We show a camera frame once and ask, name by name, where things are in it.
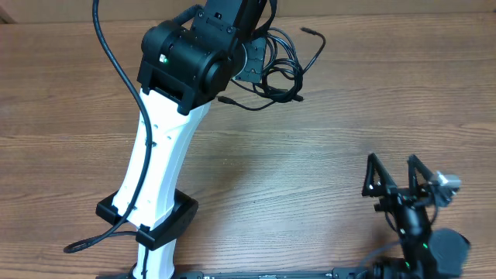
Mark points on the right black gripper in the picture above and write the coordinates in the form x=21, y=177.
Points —
x=394, y=195

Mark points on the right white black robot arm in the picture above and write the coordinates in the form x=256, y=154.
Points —
x=421, y=251

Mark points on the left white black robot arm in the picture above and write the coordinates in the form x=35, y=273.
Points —
x=186, y=62

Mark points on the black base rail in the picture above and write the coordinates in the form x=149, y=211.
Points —
x=336, y=273

